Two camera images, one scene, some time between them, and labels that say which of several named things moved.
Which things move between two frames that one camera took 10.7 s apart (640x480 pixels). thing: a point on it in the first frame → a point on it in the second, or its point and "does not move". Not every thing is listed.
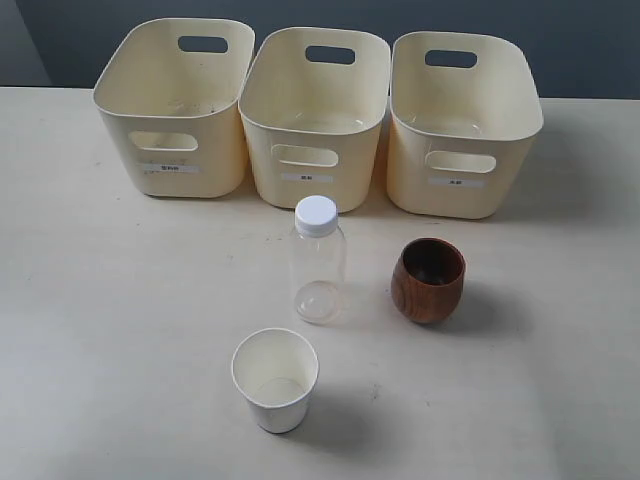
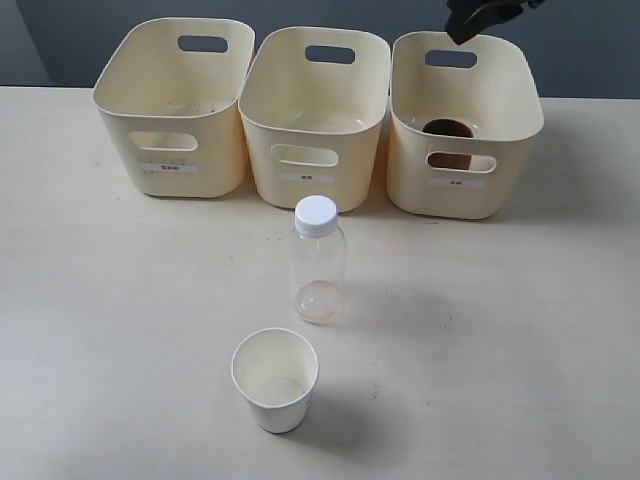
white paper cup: (276, 370) does not move
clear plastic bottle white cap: (318, 261) does not move
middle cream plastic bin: (312, 111) does not move
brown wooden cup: (428, 279) → (449, 126)
